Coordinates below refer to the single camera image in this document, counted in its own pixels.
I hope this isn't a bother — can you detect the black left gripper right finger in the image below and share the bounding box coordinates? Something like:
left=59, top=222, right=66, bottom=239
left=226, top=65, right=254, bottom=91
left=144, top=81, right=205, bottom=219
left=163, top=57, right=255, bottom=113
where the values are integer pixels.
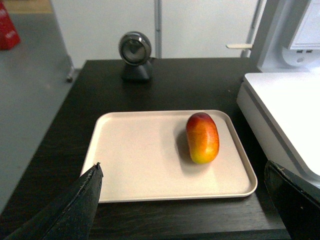
left=264, top=160, right=320, bottom=240

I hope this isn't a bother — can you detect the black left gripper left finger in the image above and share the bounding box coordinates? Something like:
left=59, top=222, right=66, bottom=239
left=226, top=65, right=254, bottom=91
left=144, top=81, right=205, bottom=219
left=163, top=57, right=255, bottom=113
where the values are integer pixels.
left=6, top=162, right=103, bottom=240

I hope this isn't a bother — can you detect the dark red mango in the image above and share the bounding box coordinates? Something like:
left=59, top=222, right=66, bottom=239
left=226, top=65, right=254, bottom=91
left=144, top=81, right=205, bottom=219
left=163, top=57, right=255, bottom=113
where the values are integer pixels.
left=186, top=112, right=220, bottom=165

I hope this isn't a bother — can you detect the white checkout scale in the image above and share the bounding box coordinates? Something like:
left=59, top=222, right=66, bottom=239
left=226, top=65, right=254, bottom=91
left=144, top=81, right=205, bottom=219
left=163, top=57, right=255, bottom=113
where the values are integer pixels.
left=236, top=72, right=320, bottom=188

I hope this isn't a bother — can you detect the black checkout counter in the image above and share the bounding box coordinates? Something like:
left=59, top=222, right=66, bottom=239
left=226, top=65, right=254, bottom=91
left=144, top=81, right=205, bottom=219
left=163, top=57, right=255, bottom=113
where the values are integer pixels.
left=0, top=58, right=290, bottom=240

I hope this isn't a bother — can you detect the beige plastic tray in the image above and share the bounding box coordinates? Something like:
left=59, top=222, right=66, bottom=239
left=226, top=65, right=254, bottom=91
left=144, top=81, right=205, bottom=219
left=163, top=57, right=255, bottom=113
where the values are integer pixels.
left=82, top=110, right=258, bottom=203

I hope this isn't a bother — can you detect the white receipt printer kiosk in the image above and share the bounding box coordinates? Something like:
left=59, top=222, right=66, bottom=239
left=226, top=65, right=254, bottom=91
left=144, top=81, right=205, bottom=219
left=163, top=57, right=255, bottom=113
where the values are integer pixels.
left=253, top=0, right=320, bottom=73

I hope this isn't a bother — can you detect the black barcode scanner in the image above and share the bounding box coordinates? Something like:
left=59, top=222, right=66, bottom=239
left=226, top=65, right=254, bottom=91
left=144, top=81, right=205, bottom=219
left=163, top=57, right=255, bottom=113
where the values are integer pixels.
left=118, top=31, right=153, bottom=82

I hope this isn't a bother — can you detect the white partition panel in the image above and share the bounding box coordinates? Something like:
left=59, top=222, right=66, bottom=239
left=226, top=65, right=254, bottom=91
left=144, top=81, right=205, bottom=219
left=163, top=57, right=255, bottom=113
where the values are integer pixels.
left=51, top=0, right=266, bottom=69

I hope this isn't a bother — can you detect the red fire extinguisher box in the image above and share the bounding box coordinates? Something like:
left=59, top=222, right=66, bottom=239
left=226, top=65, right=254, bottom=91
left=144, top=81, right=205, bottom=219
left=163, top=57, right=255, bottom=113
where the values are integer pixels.
left=0, top=1, right=21, bottom=51

